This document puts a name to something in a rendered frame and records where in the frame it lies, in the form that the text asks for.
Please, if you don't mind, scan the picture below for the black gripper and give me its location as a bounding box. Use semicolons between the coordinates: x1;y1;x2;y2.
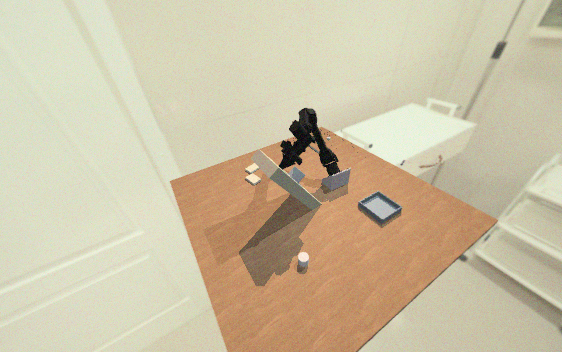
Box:
279;140;306;170

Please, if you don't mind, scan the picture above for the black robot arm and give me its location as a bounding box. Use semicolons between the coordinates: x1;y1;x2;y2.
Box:
280;108;341;177

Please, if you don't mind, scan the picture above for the white cylinder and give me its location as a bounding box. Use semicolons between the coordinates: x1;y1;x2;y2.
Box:
298;252;309;267

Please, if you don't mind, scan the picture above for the cream rectangular block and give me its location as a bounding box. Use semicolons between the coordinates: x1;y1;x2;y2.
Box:
245;163;259;174
245;173;262;185

